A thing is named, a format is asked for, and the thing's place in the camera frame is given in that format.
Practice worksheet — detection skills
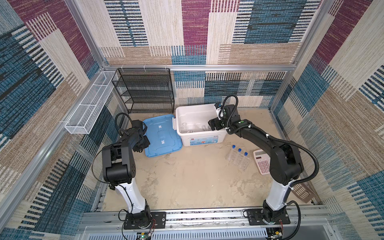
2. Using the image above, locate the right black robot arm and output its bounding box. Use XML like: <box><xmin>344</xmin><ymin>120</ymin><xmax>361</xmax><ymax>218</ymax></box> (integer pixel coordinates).
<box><xmin>208</xmin><ymin>95</ymin><xmax>320</xmax><ymax>225</ymax></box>

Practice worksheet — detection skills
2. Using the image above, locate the white plastic storage bin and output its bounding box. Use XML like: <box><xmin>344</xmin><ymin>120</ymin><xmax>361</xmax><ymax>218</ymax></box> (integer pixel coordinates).
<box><xmin>174</xmin><ymin>104</ymin><xmax>227</xmax><ymax>147</ymax></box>

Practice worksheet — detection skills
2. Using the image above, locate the clear test tube rack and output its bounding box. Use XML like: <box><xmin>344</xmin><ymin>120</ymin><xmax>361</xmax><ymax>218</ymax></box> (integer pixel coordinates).
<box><xmin>226</xmin><ymin>145</ymin><xmax>251</xmax><ymax>171</ymax></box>

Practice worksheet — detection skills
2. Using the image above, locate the blue plastic bin lid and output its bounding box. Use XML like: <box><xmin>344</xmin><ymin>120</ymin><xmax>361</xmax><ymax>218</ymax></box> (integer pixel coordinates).
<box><xmin>143</xmin><ymin>114</ymin><xmax>183</xmax><ymax>158</ymax></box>

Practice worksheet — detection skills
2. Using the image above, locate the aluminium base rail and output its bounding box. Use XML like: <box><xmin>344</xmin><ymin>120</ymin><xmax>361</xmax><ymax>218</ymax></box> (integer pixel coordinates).
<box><xmin>75</xmin><ymin>205</ymin><xmax>342</xmax><ymax>240</ymax></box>

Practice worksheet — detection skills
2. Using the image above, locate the black wire shelf rack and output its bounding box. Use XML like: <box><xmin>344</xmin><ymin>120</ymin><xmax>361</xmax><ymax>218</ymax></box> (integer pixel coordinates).
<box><xmin>112</xmin><ymin>68</ymin><xmax>175</xmax><ymax>114</ymax></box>

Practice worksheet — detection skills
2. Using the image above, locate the pink calculator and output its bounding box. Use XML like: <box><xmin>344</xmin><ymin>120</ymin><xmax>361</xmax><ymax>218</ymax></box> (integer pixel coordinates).
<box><xmin>253</xmin><ymin>150</ymin><xmax>271</xmax><ymax>175</ymax></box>

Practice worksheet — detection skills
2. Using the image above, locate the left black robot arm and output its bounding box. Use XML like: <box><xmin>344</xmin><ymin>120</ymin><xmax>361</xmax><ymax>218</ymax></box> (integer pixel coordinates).
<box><xmin>91</xmin><ymin>113</ymin><xmax>155</xmax><ymax>229</ymax></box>

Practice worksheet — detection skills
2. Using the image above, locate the white wire mesh basket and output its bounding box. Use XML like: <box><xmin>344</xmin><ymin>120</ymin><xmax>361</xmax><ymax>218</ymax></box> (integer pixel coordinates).
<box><xmin>65</xmin><ymin>71</ymin><xmax>115</xmax><ymax>135</ymax></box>

